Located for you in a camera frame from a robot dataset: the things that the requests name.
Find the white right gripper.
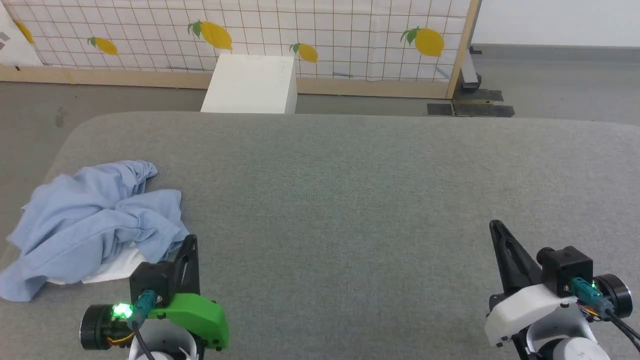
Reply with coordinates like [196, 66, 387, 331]
[483, 219, 577, 348]

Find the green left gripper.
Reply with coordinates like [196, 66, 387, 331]
[149, 234, 230, 350]

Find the light blue white-collared shirt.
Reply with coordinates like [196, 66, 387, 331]
[0, 160, 191, 304]

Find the long black floor tape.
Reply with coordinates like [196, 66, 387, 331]
[452, 102, 516, 119]

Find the black floor tape strip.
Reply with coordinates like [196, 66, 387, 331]
[466, 88, 505, 102]

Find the grey metal stand foot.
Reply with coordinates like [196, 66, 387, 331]
[460, 46, 484, 91]

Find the white rectangular box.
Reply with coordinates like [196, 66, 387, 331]
[200, 53, 298, 115]

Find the white board panel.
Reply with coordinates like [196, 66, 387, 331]
[0, 9, 45, 67]

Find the lemon print partition screen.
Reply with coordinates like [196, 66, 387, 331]
[0, 0, 482, 100]

